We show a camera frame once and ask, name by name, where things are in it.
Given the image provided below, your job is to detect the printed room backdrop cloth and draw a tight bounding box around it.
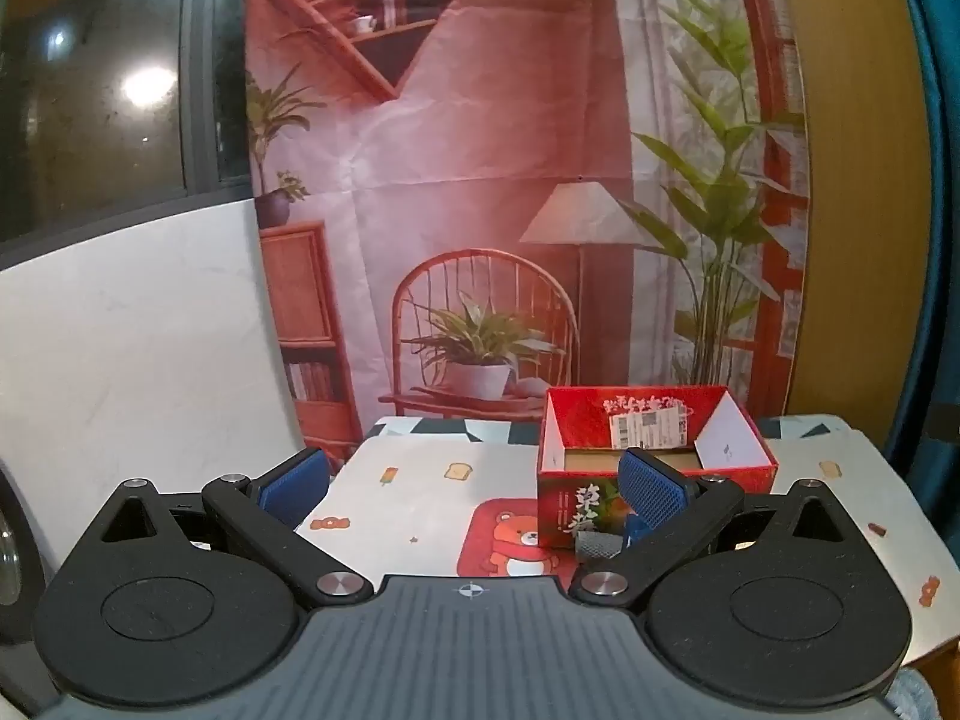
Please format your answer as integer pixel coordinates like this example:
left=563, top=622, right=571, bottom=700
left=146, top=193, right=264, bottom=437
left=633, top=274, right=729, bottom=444
left=245, top=0, right=811, bottom=458

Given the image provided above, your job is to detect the grey knitted cloth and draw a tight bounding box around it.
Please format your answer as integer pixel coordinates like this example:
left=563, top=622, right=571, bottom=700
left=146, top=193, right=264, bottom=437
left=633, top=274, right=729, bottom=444
left=574, top=530, right=623, bottom=564

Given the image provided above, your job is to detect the white shipping label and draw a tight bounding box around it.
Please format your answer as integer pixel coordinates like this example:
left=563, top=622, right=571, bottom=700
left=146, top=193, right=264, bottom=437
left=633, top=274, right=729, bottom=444
left=608, top=406, right=686, bottom=450

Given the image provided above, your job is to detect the red strawberry cardboard box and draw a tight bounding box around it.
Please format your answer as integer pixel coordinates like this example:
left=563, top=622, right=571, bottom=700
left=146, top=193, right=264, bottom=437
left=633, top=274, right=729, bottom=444
left=537, top=385, right=778, bottom=550

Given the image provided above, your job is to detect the patterned tablecloth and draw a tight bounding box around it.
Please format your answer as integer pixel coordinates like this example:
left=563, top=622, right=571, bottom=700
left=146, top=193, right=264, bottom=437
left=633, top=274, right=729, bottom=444
left=293, top=413, right=960, bottom=670

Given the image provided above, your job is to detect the dark window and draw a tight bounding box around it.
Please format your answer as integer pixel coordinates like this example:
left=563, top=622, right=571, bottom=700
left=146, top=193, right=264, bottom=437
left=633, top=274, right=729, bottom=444
left=2, top=0, right=252, bottom=247

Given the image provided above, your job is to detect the wooden wall panel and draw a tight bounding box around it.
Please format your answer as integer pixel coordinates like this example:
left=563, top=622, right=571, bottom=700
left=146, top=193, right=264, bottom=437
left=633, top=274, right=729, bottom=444
left=789, top=0, right=931, bottom=444

